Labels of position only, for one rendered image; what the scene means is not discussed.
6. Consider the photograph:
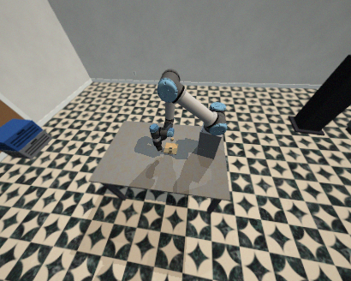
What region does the tan flat mat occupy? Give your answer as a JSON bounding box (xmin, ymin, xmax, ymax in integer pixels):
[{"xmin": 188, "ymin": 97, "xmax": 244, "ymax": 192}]
[{"xmin": 164, "ymin": 142, "xmax": 179, "ymax": 154}]

